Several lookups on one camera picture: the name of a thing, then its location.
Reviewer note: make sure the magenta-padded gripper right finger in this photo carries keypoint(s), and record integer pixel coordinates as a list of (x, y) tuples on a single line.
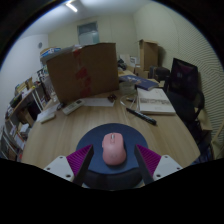
[(166, 165)]

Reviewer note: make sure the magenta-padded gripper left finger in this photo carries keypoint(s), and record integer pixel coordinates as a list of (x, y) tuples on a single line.
[(63, 166)]

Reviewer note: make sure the pink computer mouse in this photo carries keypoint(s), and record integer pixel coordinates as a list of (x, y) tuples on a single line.
[(114, 150)]

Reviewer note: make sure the blue mouse pad, black wrist rest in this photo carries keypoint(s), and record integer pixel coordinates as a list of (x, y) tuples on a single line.
[(100, 141)]

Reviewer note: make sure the small white flat device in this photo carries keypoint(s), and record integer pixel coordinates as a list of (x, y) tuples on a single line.
[(47, 116)]

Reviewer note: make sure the black marker pen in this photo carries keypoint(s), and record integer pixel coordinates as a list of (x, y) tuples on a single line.
[(141, 116)]

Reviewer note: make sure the white remote control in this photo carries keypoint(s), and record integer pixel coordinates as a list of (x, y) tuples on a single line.
[(73, 106)]

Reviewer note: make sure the white hardcover book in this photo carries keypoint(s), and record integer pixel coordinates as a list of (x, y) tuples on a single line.
[(155, 101)]

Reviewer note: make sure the shelf unit with books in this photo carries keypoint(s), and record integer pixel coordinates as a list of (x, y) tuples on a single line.
[(20, 113)]

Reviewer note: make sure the white paper sheet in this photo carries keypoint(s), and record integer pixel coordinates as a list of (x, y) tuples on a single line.
[(98, 101)]

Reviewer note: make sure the black office chair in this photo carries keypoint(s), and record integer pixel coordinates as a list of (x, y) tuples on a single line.
[(185, 90)]

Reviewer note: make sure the small dark red object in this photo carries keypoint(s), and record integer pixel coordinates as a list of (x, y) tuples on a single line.
[(112, 97)]

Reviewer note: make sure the dark blue book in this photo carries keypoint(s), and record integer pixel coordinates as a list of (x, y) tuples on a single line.
[(139, 81)]

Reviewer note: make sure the large brown cardboard box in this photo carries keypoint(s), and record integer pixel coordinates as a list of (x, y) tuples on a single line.
[(85, 71)]

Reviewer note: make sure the tall open cardboard box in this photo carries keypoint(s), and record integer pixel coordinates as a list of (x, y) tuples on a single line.
[(148, 55)]

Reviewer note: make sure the door with glass pane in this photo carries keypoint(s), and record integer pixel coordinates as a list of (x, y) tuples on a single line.
[(88, 33)]

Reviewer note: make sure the ceiling tube light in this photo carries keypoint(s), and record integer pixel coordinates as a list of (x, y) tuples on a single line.
[(71, 6)]

